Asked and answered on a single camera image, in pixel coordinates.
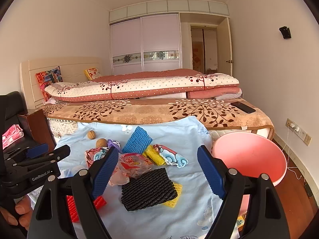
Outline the purple cloth pouch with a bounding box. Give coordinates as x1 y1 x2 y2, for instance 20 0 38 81
107 139 122 153

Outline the pink plastic trash bin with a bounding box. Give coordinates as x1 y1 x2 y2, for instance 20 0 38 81
211 131 288 223

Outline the person left hand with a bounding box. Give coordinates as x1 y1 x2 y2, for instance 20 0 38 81
1 195 33 230

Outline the cream bed headboard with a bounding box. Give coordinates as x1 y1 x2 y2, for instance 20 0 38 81
20 57 102 110

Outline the walnut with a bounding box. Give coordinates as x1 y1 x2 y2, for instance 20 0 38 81
87 130 96 140
96 138 108 147

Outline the blue cloud paper wrapper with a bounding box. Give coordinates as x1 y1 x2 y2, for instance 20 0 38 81
153 144 188 168

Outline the white sliding door wardrobe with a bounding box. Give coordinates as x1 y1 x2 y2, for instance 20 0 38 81
109 0 229 74

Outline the brown leaf pattern blanket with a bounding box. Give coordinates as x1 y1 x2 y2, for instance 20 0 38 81
41 99 275 139

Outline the yellow red small pillow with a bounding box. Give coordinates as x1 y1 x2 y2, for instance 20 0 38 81
84 68 102 81

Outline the black leather chair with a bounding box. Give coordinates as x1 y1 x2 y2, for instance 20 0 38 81
1 91 37 153

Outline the colourful red blue pillow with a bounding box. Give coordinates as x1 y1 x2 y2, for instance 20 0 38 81
35 66 63 101

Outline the black foam fruit net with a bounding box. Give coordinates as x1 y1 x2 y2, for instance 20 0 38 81
121 168 177 212

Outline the yellow foam fruit net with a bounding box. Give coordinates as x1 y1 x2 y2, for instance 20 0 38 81
163 182 183 208

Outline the wall socket strip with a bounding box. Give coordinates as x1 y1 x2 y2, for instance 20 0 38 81
286 118 312 146

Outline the brown wooden nightstand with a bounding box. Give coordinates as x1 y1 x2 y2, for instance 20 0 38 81
18 109 56 152

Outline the red blue paper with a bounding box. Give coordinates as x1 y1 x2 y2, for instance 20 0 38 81
84 147 109 168

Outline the cream room door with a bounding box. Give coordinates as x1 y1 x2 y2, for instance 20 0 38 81
216 18 233 76

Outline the polka dot folded quilt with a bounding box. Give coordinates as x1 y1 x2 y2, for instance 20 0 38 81
44 73 239 102

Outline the blue foam fruit net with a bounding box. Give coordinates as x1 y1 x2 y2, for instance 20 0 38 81
122 126 153 154

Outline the pink cloth on chair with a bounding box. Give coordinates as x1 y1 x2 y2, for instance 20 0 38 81
2 124 24 149

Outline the yellow plastic wrapper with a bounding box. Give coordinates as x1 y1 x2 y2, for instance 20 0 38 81
142 145 165 166

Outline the black wall bracket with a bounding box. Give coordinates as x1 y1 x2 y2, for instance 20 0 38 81
279 26 291 39

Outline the clear red snack bag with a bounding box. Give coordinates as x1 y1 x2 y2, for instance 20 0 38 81
108 153 154 186

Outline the light blue floral cloth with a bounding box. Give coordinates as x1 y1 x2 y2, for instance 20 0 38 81
27 115 241 239

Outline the black smartphone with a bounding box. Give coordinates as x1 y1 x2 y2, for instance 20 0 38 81
231 101 256 114

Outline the white charging cable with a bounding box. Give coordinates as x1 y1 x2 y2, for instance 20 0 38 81
281 126 306 181

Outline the pink folded blanket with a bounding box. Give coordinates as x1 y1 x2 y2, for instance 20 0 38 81
186 87 241 99

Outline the walnut far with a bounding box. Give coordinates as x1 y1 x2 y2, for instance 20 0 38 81
87 130 96 140

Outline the walnut near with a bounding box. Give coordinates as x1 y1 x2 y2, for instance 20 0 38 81
96 138 108 147

